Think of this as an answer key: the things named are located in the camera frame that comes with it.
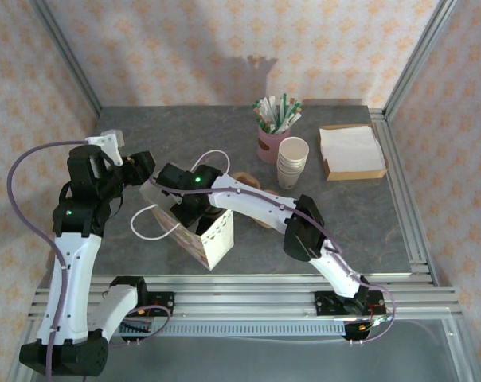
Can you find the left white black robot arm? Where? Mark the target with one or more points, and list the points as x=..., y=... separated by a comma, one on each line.
x=73, y=278

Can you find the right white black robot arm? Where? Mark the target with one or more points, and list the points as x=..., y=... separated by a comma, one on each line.
x=256, y=207

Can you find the brown cardboard cup carrier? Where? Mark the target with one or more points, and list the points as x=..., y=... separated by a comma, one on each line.
x=248, y=179

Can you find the pink sachet holder cup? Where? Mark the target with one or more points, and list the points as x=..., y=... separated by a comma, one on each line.
x=269, y=149

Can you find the white paper cup stack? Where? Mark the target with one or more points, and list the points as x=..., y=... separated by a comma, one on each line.
x=292, y=159

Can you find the plain white sachet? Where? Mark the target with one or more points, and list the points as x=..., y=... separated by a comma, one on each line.
x=272, y=108

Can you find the green tipped white sachet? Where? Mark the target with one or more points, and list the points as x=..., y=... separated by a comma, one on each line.
x=283, y=109

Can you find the brown tipped white sachet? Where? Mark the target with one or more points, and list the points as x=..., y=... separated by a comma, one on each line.
x=291, y=111

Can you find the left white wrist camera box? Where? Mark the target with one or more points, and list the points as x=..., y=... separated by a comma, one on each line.
x=105, y=140

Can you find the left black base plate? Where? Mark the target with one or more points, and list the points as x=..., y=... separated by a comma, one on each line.
x=165, y=304

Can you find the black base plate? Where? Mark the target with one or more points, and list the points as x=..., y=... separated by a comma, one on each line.
x=165, y=304
x=324, y=304

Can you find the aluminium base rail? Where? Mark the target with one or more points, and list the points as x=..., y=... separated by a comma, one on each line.
x=244, y=302

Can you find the aluminium frame post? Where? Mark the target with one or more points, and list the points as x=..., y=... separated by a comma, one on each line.
x=66, y=51
x=421, y=51

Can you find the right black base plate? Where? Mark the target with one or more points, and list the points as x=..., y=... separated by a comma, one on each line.
x=324, y=304

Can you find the aluminium table side rail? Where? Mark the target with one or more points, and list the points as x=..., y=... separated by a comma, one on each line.
x=401, y=187

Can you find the aluminium frame leg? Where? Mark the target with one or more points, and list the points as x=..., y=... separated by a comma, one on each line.
x=14, y=376
x=461, y=358

